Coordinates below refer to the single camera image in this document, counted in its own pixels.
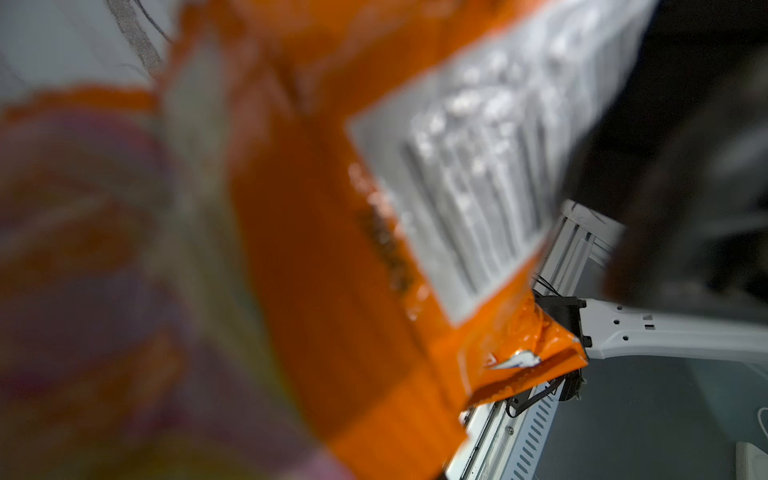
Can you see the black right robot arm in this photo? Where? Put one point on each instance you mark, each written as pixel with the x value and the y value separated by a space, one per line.
pixel 608 330

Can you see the orange snack packet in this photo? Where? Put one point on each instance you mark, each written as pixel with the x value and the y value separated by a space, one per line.
pixel 306 248

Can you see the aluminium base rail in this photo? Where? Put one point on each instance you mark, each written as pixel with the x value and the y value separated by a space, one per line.
pixel 582 235

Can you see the white slotted cable duct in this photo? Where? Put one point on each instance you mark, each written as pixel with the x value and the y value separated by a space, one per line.
pixel 530 436

